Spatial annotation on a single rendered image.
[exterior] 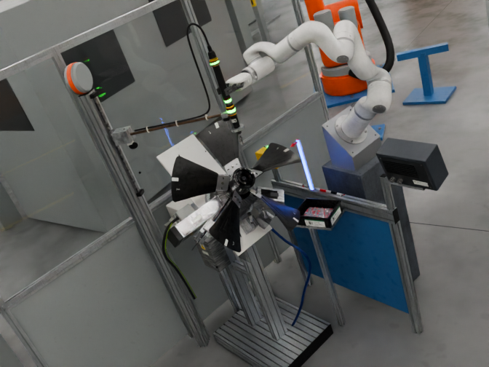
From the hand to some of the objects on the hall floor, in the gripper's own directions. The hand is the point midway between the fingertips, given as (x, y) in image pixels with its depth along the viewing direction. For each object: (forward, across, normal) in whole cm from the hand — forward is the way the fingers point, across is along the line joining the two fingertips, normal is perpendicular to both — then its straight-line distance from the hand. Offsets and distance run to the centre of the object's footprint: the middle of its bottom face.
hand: (224, 90), depth 258 cm
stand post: (+14, -11, +165) cm, 166 cm away
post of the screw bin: (-17, +11, +165) cm, 166 cm away
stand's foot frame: (+14, -20, +165) cm, 166 cm away
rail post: (-36, +53, +165) cm, 177 cm away
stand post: (+14, -34, +165) cm, 169 cm away
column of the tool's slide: (+42, -59, +164) cm, 180 cm away
